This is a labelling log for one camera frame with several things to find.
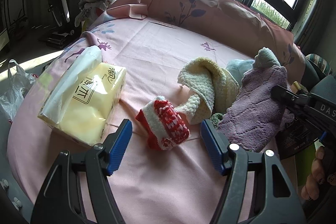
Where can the grey curtain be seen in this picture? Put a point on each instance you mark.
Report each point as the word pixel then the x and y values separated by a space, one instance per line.
pixel 312 3

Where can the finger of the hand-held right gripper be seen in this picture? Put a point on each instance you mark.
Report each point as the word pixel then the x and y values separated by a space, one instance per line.
pixel 284 96

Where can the pink printed bedsheet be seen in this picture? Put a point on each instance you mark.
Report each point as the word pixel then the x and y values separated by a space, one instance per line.
pixel 162 50

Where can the green cardboard box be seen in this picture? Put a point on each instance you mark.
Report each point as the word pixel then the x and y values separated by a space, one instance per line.
pixel 305 166

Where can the purple knitted towel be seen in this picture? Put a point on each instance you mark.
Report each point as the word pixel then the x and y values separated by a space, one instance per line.
pixel 254 108

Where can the striped patterned cushion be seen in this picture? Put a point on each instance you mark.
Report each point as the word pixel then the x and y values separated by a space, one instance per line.
pixel 319 62

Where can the pink leaf print bolster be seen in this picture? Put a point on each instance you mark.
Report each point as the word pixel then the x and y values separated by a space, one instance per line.
pixel 210 8

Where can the translucent plastic bag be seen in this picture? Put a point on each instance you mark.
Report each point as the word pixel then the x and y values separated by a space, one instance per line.
pixel 14 87

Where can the dark panelled cabinet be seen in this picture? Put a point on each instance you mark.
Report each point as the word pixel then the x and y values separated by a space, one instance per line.
pixel 13 3

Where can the yellow tissue pack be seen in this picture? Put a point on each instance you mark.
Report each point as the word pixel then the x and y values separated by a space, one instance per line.
pixel 84 103

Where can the black tin box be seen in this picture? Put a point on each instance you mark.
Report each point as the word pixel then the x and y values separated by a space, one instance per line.
pixel 296 140

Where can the person's right hand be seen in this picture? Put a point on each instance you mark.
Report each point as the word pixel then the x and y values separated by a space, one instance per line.
pixel 319 182

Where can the long planter with grass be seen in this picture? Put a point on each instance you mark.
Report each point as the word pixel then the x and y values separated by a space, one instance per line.
pixel 270 11

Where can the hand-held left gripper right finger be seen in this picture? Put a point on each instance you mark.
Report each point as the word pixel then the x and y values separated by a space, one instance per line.
pixel 214 148

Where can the upright vacuum cleaner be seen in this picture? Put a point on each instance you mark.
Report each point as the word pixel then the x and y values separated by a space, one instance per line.
pixel 59 3

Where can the cream yellow fluffy towel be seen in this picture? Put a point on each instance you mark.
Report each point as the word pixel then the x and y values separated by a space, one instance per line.
pixel 207 82

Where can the red and white knitted sock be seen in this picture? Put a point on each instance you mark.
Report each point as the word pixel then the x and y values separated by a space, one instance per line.
pixel 168 121

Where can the green fluffy towel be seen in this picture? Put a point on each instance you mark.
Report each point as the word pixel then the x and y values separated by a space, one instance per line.
pixel 215 117

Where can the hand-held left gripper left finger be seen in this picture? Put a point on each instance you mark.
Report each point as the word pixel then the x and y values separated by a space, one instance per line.
pixel 119 148

